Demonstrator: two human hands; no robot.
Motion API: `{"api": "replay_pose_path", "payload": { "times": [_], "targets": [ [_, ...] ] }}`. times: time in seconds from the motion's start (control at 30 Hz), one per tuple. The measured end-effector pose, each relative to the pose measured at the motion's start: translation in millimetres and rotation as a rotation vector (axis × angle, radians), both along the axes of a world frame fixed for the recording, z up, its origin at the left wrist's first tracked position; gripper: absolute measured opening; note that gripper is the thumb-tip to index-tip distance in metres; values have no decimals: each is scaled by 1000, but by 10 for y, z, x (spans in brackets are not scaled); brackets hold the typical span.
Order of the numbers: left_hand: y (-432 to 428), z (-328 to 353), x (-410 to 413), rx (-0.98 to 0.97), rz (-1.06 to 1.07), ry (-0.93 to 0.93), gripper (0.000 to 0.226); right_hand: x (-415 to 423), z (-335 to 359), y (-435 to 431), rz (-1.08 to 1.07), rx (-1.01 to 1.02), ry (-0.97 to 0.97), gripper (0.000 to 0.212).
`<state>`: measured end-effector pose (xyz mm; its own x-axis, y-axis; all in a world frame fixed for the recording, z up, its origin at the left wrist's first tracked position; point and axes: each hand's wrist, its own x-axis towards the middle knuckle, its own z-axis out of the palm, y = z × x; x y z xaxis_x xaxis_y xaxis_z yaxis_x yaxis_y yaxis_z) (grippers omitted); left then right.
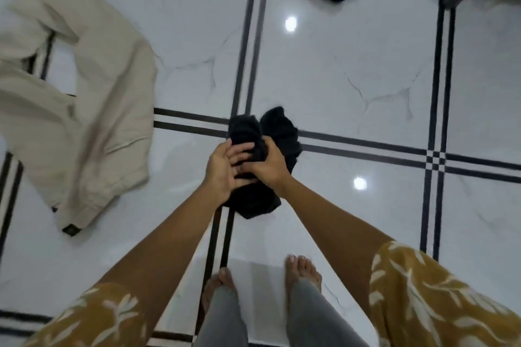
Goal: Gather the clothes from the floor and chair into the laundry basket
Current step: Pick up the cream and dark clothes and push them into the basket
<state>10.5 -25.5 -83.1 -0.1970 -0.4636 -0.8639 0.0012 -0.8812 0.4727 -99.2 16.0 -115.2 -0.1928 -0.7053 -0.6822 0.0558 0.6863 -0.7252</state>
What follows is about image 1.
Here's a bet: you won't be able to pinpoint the person's left hand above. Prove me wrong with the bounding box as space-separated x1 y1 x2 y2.
202 140 258 208

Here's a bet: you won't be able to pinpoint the person's right hand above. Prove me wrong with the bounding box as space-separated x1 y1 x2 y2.
234 136 293 199

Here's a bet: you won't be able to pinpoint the black cloth garment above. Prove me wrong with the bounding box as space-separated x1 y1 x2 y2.
223 106 304 220

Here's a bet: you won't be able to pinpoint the person's right forearm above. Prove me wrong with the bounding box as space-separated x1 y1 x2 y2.
279 175 397 311

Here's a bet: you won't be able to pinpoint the person's left forearm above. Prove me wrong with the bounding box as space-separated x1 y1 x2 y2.
96 190 225 336

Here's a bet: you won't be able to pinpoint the person's right foot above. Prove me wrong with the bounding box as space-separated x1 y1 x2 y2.
284 254 323 299

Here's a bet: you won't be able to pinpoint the person's foot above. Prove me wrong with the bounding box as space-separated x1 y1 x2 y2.
284 254 323 299
201 267 238 316

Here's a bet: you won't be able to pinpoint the person's left foot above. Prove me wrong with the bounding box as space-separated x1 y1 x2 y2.
201 267 238 316

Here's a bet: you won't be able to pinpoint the beige trousers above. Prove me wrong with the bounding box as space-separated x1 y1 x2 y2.
0 0 158 237

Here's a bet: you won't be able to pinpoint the grey trousers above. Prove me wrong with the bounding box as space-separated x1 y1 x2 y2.
195 279 382 347

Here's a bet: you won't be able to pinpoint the mustard floral shirt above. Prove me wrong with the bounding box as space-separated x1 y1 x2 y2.
24 240 521 347

